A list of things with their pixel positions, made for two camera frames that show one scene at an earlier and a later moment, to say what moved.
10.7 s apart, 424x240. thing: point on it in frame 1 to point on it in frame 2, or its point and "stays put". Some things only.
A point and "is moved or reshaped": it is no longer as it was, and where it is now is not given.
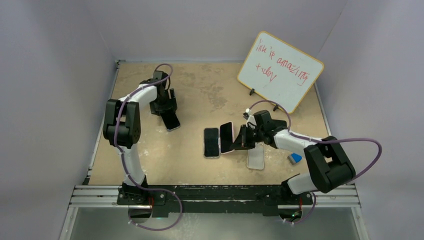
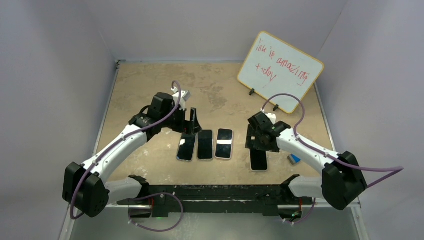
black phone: x=170 y=120 is moved or reshaped
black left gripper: x=171 y=105 to x=185 y=126
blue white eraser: x=294 y=158 stays put
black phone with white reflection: x=211 y=146 is moved or reshaped
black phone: x=226 y=137 is moved or reshaped
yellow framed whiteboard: x=279 y=71 stays put
